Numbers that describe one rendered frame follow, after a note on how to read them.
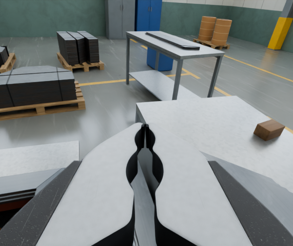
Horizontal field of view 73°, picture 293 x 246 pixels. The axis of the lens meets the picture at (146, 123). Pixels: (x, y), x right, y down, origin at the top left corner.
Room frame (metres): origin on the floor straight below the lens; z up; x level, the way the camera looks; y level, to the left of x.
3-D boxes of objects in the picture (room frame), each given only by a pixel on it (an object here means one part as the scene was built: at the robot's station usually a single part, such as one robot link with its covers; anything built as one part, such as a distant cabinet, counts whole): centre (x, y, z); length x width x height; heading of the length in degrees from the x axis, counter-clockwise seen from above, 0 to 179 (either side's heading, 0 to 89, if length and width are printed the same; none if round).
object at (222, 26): (8.17, -2.25, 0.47); 1.32 x 0.80 x 0.95; 27
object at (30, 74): (2.67, 1.64, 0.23); 1.20 x 0.80 x 0.47; 116
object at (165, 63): (4.90, -0.21, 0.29); 0.61 x 0.43 x 0.57; 26
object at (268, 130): (0.69, -0.51, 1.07); 0.10 x 0.06 x 0.05; 120
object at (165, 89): (3.17, -0.23, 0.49); 1.60 x 0.70 x 0.99; 30
